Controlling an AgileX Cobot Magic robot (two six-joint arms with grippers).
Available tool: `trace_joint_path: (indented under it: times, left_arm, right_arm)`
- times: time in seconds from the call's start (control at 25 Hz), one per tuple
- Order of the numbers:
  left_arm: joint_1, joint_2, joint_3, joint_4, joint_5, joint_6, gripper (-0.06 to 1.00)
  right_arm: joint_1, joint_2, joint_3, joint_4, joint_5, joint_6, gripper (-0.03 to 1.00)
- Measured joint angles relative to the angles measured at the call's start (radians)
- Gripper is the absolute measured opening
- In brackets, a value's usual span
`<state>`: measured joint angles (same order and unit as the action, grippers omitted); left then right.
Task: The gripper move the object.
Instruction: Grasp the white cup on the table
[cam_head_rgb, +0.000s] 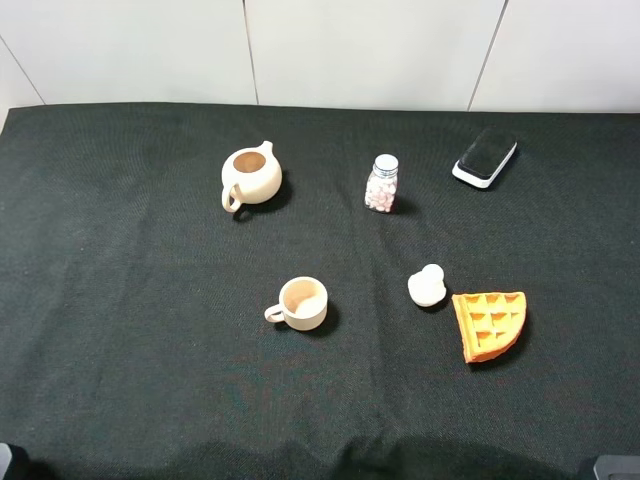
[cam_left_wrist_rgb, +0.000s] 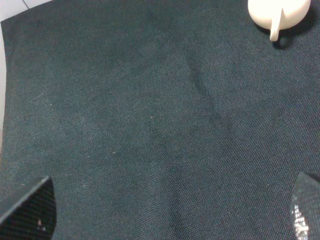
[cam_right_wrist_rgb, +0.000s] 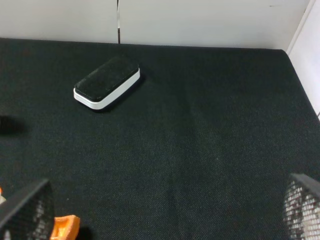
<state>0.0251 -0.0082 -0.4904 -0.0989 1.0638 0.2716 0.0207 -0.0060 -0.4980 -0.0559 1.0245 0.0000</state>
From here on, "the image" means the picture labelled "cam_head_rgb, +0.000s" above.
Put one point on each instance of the black and white eraser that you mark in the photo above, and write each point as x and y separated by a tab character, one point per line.
484	159

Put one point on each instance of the beige ceramic cup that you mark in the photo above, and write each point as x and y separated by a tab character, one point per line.
302	304

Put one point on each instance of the beige ceramic teapot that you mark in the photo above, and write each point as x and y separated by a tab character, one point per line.
250	176

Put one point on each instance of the black table cloth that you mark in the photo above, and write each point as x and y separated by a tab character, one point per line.
133	338

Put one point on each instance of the grey device bottom right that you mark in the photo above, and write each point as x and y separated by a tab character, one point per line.
617	467

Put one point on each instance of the glass bottle of pink pills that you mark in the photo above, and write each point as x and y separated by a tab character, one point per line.
381	186

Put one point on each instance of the grey device bottom left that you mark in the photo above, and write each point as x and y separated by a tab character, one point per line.
6	461

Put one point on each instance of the grey device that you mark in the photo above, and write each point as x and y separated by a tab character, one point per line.
617	467
6	461

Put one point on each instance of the orange waffle wedge toy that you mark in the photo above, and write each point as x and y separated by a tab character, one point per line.
489	323

